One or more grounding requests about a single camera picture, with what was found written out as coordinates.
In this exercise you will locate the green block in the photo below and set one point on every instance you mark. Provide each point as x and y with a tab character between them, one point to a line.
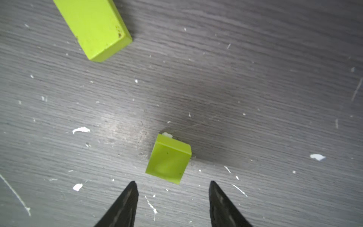
97	26

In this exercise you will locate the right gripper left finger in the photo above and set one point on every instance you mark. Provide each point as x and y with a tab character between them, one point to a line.
122	212

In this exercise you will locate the small green cube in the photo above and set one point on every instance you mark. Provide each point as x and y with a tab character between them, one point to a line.
169	159

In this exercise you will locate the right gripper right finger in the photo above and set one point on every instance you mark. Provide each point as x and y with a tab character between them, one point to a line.
222	211

